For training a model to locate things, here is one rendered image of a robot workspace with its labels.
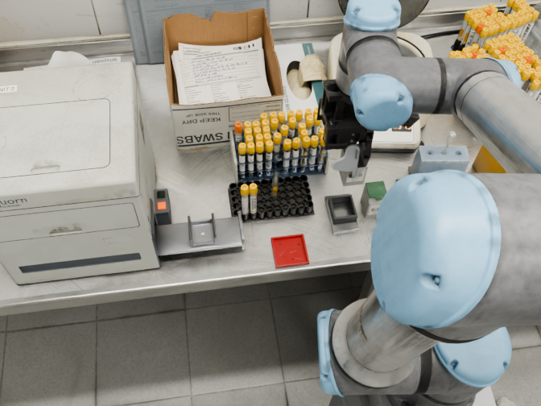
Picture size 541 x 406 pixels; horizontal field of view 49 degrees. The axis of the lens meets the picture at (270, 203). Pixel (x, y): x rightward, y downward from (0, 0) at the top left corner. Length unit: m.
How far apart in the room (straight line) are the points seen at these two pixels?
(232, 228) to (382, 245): 0.73
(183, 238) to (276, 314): 0.97
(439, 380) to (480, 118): 0.35
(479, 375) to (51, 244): 0.73
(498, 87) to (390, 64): 0.14
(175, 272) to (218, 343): 0.89
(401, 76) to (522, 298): 0.42
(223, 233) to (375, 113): 0.51
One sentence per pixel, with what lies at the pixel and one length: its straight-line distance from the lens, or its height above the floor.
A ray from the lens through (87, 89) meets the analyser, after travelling 1.10.
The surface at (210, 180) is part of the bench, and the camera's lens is 1.31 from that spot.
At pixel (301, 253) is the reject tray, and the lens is 1.21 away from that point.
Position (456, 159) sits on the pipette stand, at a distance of 1.29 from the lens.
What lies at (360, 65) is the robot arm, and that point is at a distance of 0.81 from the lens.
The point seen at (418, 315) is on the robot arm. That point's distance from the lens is 0.44.
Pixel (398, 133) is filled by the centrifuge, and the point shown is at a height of 0.92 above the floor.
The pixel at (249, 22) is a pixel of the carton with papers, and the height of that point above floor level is 0.99.
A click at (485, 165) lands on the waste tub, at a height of 0.92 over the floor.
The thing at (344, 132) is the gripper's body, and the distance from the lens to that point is 0.99.
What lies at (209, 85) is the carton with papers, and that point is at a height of 0.94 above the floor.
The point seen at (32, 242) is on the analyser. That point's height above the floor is 1.03.
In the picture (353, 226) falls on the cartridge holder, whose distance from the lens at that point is 1.24.
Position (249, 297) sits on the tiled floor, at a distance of 2.13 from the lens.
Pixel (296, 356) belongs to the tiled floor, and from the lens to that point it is 2.06.
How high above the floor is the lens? 1.93
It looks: 56 degrees down
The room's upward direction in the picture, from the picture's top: 2 degrees clockwise
